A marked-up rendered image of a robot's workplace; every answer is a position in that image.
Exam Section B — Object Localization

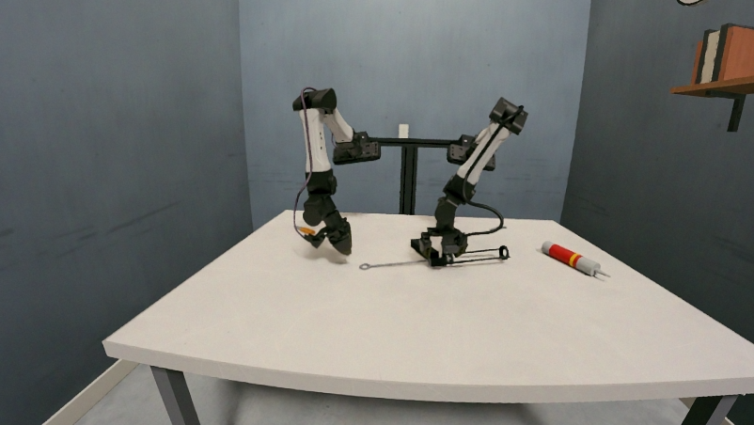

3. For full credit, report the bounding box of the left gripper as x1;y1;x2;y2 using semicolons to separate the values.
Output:
419;217;468;260

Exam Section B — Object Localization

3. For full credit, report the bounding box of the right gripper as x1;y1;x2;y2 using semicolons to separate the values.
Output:
323;210;353;256

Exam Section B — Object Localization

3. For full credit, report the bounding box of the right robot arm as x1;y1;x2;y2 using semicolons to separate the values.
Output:
292;88;379;227

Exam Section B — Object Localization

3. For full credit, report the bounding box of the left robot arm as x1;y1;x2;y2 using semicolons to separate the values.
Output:
434;97;528;254

